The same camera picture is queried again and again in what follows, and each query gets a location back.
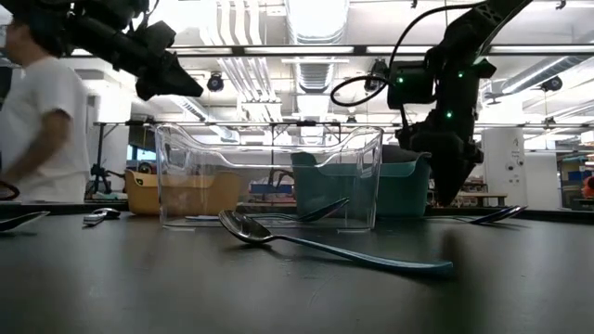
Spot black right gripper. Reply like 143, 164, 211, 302
394, 110, 484, 208

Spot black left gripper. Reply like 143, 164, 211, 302
109, 34, 205, 101

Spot shiny metal spoon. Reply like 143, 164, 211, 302
457, 207, 522, 226
482, 205, 529, 224

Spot spoons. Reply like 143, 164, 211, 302
185, 199, 347, 223

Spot wooden bench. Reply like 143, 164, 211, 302
458, 191, 508, 209

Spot black round hanging device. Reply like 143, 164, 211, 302
206, 71, 226, 94
540, 75, 564, 94
363, 58, 390, 94

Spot teal plastic bin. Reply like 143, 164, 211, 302
291, 150, 437, 220

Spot dark grey container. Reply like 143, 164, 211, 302
383, 144, 432, 164

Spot clear plastic bin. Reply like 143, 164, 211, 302
155, 122, 385, 232

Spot yellow plastic bin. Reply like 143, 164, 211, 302
123, 169, 245, 217

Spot shelf with blue boxes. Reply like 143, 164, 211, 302
555, 152, 594, 211

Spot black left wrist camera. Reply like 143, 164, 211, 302
134, 20, 177, 55

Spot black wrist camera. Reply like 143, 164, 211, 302
134, 20, 177, 55
387, 62, 437, 111

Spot black overhead frame bar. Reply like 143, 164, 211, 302
69, 45, 594, 58

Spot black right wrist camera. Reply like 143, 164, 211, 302
387, 62, 437, 111

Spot spoon with grey handle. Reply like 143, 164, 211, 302
83, 207, 122, 227

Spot silver ventilation duct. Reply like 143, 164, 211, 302
283, 0, 350, 146

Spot spoon with blue handle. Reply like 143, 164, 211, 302
217, 209, 455, 275

